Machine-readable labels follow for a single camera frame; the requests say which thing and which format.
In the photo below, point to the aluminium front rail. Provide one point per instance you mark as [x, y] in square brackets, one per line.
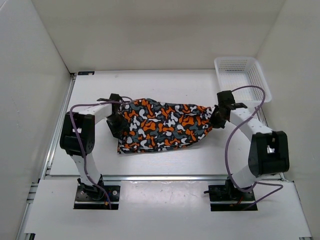
[158, 177]

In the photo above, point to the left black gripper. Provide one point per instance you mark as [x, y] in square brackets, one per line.
[119, 129]

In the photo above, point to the orange camouflage shorts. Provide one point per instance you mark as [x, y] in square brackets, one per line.
[155, 126]

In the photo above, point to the white plastic basket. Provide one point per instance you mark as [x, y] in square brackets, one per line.
[240, 71]

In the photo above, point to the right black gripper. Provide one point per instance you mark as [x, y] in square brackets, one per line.
[214, 123]

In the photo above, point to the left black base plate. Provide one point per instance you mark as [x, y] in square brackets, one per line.
[95, 198]

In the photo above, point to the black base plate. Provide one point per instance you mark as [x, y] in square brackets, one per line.
[95, 198]
[229, 199]

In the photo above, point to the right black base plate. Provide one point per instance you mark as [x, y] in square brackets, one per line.
[229, 199]

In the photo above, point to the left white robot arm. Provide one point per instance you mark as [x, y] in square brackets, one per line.
[77, 137]

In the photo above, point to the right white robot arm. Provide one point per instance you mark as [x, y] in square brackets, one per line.
[269, 151]

